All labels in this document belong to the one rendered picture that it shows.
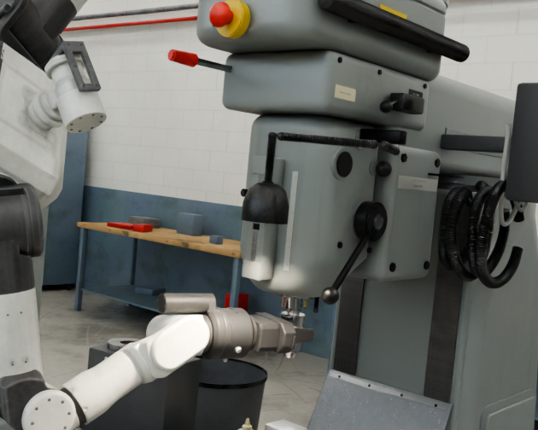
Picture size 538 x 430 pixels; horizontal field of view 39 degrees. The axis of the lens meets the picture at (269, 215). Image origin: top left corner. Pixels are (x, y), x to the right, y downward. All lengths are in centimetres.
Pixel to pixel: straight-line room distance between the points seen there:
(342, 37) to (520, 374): 98
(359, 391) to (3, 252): 94
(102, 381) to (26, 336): 15
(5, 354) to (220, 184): 631
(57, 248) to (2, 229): 761
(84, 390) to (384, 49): 75
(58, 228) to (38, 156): 746
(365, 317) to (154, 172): 645
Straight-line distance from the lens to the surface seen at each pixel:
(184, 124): 781
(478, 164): 174
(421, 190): 150
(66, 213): 873
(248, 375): 365
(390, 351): 174
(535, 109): 141
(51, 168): 124
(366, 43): 130
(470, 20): 608
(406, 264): 148
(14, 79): 130
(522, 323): 187
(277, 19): 119
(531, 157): 140
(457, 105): 163
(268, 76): 131
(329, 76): 123
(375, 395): 175
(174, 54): 127
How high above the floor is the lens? 152
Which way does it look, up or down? 3 degrees down
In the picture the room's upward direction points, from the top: 5 degrees clockwise
